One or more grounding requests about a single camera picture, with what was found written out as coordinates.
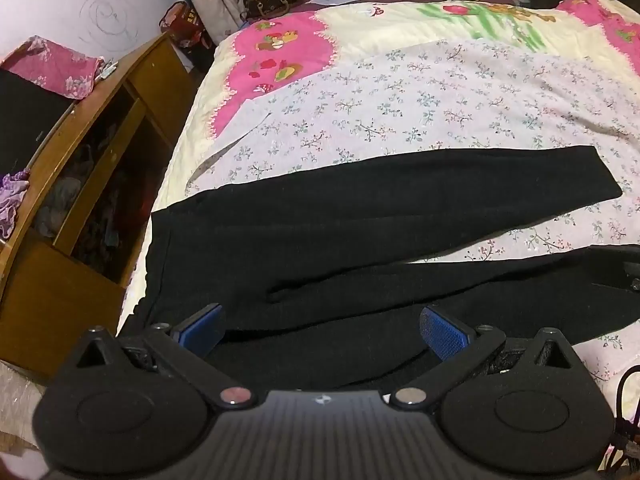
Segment red bag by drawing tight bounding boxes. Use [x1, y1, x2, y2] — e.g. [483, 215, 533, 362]
[160, 1, 203, 48]

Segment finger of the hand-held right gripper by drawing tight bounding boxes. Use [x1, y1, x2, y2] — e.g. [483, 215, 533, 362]
[589, 246, 640, 293]

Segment cream pink cartoon quilt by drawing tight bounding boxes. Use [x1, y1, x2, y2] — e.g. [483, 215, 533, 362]
[115, 0, 640, 341]

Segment purple cloth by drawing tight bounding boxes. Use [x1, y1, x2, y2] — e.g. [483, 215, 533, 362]
[0, 170, 32, 241]

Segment white floral bedsheet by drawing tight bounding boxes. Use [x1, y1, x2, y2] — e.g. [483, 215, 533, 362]
[185, 40, 640, 411]

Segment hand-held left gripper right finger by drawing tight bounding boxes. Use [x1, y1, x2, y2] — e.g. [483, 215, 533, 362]
[390, 306, 576, 408]

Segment pile of dark clothes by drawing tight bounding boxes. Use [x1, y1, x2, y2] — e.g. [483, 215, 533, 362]
[35, 145, 151, 271]

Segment wooden cabinet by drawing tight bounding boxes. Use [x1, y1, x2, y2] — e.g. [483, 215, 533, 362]
[0, 32, 198, 381]

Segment black cable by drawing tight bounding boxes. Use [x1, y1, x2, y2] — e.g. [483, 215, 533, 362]
[611, 360, 640, 463]

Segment clear plastic sheet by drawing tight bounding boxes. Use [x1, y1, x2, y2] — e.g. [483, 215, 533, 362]
[0, 360, 53, 461]

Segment black pants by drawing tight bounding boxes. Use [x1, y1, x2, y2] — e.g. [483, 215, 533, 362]
[135, 145, 640, 396]

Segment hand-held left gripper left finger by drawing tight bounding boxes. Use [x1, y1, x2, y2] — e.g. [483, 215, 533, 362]
[75, 303, 256, 408]

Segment black laptop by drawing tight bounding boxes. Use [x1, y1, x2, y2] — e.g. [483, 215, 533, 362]
[0, 69, 76, 181]

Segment pink floral cloth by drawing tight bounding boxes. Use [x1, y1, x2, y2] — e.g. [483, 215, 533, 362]
[2, 35, 106, 98]

